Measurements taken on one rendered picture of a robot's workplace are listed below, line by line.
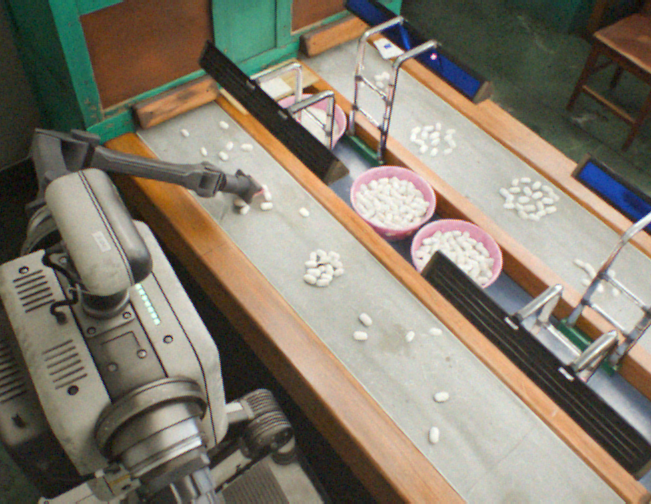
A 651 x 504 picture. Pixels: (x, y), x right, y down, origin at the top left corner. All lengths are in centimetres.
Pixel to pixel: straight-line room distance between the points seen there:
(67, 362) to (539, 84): 339
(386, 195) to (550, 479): 97
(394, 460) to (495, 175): 107
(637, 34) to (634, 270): 181
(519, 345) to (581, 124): 249
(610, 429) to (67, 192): 109
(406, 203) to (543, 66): 218
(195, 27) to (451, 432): 145
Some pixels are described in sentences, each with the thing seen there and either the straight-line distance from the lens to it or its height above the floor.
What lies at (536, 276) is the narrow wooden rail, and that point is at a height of 76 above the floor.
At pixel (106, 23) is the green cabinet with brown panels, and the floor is 115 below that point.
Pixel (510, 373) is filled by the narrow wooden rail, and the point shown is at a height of 76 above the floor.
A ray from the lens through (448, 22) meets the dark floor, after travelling 438.
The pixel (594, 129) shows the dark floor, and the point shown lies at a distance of 388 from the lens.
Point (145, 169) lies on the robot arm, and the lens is 183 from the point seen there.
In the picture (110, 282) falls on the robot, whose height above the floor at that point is 162.
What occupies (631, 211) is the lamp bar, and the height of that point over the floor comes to 107.
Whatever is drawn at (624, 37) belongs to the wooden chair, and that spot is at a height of 46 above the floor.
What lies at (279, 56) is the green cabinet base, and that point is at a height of 80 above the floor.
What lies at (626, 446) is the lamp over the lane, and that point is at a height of 108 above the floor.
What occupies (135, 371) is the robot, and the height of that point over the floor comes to 145.
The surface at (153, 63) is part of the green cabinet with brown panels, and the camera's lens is 230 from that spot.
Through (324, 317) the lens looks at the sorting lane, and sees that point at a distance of 187.
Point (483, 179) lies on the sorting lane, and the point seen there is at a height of 74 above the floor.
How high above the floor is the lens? 231
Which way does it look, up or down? 52 degrees down
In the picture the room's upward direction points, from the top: 5 degrees clockwise
